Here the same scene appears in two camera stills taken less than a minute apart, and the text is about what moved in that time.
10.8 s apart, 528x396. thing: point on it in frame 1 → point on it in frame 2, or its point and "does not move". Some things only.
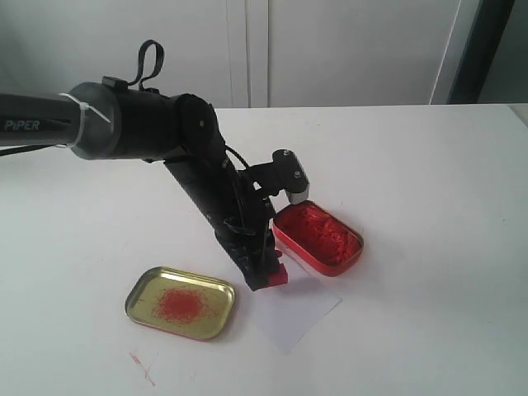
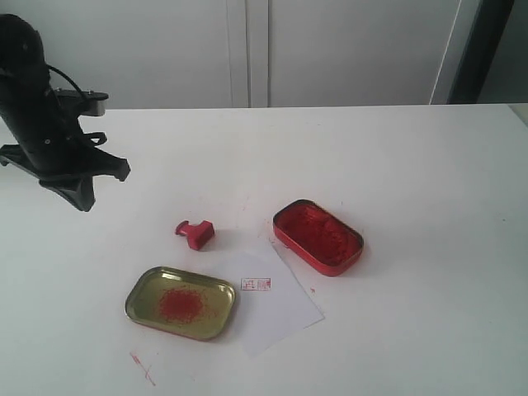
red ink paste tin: [318, 237] does not move
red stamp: [279, 277] → [199, 235]
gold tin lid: [181, 304] does not move
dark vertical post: [490, 25] does not move
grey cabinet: [236, 54] does not move
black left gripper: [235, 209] → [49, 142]
